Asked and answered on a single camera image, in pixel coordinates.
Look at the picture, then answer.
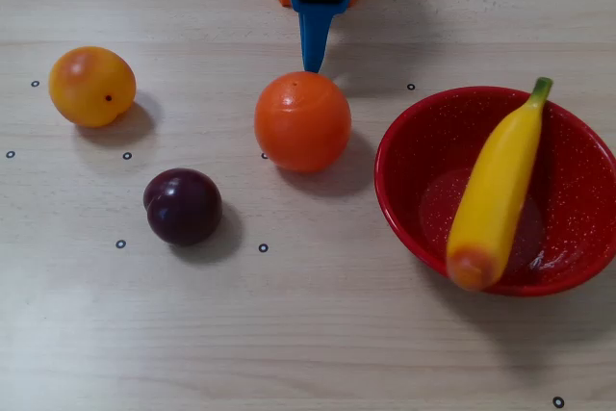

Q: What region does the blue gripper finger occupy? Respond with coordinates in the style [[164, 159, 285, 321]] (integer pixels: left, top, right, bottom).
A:
[[283, 0, 356, 74]]

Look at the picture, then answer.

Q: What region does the yellow toy banana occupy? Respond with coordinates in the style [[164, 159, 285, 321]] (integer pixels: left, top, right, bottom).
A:
[[445, 76, 554, 293]]

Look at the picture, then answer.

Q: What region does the red speckled bowl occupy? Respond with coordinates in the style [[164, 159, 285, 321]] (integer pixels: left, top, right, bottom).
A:
[[373, 85, 616, 296]]

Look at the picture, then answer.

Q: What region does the orange toy fruit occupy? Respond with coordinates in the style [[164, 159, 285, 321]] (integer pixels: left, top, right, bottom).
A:
[[253, 70, 353, 174]]

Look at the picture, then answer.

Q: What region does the dark purple toy plum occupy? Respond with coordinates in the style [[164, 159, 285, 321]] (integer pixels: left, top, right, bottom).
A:
[[142, 167, 223, 247]]

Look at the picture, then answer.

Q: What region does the yellow toy peach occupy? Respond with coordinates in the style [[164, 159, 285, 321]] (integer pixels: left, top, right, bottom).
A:
[[47, 45, 138, 129]]

